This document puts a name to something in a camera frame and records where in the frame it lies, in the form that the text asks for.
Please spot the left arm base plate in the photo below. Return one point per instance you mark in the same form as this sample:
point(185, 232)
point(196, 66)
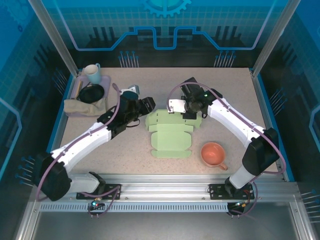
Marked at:
point(113, 191)

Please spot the light green paper box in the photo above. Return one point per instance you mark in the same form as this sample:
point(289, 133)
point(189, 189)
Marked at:
point(170, 137)

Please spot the beige cloth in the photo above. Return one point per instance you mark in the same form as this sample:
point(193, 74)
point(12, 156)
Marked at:
point(82, 107)

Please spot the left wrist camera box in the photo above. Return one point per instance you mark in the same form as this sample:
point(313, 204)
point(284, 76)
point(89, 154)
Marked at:
point(133, 88)

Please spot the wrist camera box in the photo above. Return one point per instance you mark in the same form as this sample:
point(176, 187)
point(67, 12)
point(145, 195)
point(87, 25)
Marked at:
point(177, 105)
point(133, 88)

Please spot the black round plate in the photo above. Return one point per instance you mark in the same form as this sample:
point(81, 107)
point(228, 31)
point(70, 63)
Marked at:
point(91, 93)

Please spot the aluminium table rail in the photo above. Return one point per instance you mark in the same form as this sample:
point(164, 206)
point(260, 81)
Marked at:
point(162, 187)

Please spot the lavender plastic tray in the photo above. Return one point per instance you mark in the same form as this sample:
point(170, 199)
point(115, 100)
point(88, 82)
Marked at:
point(106, 82)

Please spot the aluminium frame post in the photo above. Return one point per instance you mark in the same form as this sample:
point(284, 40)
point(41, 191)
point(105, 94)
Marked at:
point(272, 37)
point(55, 37)

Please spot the orange cup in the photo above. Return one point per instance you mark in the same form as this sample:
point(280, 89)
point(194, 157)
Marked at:
point(212, 155)

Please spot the light blue mug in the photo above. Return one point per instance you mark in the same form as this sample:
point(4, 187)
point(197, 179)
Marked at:
point(93, 73)

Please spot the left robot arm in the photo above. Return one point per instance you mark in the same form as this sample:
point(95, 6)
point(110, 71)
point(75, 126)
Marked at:
point(82, 145)

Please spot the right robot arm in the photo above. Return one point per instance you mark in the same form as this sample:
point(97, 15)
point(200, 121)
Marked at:
point(232, 117)

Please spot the small circuit board with LED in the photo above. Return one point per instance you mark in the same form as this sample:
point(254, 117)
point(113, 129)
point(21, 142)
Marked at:
point(238, 204)
point(94, 204)

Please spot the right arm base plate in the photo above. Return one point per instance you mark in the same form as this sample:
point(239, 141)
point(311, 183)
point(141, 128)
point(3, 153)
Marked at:
point(216, 191)

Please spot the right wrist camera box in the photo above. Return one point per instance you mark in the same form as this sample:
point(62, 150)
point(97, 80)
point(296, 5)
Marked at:
point(177, 105)

